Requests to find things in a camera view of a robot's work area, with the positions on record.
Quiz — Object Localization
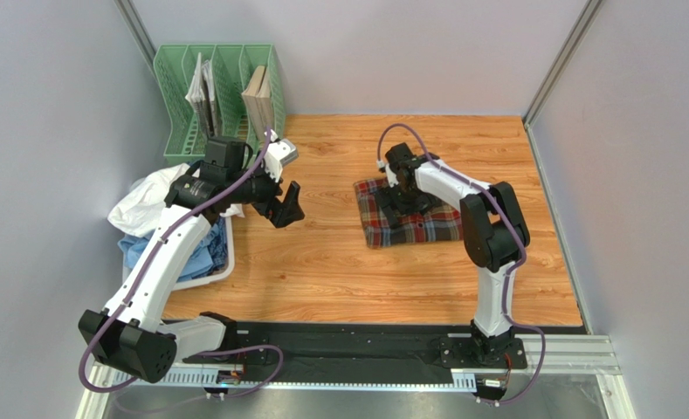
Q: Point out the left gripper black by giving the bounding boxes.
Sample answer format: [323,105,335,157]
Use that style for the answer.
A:
[227,152,305,228]

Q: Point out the plaid long sleeve shirt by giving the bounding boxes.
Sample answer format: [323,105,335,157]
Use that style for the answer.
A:
[353,178,463,249]

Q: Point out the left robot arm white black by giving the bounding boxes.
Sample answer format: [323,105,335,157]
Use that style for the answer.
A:
[78,132,305,392]

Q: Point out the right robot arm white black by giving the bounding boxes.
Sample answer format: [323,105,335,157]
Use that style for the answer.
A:
[376,143,530,367]

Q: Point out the white laundry basket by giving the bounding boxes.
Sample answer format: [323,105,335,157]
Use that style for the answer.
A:
[118,217,235,291]

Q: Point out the beige book in organizer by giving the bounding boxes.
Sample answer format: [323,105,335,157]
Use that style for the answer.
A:
[241,65,275,143]

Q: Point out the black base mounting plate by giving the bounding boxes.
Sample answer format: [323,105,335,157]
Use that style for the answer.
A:
[186,321,528,385]

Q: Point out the green plastic file organizer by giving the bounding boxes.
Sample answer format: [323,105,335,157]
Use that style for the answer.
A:
[153,44,286,166]

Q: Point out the magazines in organizer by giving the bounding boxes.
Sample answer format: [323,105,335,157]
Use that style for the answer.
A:
[185,52,222,139]

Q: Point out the white shirt in basket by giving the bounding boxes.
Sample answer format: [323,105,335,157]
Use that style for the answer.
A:
[107,162,245,238]

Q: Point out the light blue shirt in basket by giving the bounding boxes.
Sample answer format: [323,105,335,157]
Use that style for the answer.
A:
[117,230,213,283]

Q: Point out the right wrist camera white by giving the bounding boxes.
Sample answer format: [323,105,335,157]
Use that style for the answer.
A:
[376,159,399,187]

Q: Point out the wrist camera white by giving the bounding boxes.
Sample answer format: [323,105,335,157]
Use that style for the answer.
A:
[376,159,399,187]
[264,139,299,182]

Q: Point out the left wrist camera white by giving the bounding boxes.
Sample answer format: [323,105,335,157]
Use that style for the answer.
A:
[264,139,299,182]

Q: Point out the aluminium frame rail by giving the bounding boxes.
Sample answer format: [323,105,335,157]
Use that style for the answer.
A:
[79,310,629,417]

